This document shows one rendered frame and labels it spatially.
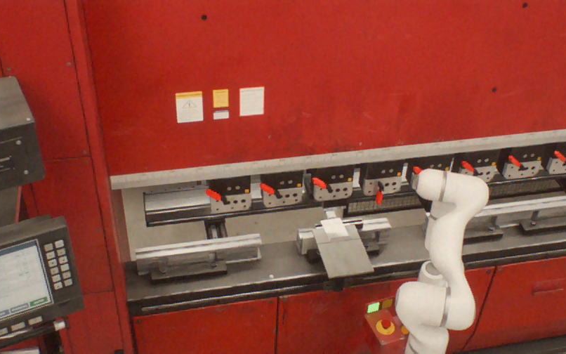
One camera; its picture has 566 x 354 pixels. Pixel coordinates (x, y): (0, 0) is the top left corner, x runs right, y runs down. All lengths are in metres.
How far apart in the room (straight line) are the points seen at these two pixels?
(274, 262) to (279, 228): 1.43
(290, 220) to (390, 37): 2.19
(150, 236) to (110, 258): 1.82
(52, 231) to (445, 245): 1.15
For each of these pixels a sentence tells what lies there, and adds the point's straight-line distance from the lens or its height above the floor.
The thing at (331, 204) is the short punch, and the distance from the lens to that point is 2.80.
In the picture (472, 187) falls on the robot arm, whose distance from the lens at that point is 2.26.
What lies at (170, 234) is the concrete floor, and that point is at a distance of 4.28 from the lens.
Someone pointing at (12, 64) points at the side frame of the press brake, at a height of 1.98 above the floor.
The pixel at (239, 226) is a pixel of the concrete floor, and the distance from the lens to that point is 4.31.
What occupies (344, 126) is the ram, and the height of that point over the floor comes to 1.52.
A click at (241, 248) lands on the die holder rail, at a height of 0.95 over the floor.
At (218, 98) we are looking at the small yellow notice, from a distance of 2.35.
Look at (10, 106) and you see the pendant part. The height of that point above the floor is 1.95.
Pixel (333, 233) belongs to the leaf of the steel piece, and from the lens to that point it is 2.84.
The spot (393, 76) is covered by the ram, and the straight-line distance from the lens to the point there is 2.47.
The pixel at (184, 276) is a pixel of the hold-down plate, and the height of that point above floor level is 0.90.
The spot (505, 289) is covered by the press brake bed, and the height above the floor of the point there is 0.61.
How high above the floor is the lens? 2.96
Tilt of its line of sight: 39 degrees down
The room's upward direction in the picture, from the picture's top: 3 degrees clockwise
